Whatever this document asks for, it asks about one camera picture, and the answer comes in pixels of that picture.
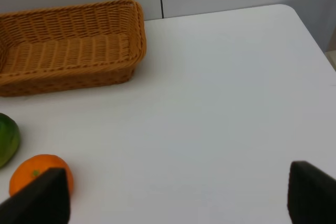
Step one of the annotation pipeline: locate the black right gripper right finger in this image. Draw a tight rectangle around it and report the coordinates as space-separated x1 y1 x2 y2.
287 161 335 223

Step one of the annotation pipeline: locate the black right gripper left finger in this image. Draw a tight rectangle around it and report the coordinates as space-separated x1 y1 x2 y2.
1 168 70 223

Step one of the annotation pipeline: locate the orange tangerine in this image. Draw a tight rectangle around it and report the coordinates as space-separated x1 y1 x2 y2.
9 154 74 196

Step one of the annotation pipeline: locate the green mango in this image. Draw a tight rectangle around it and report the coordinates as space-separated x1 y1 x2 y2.
1 113 21 167

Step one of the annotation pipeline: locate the light orange wicker basket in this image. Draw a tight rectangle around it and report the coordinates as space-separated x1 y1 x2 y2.
1 0 146 97

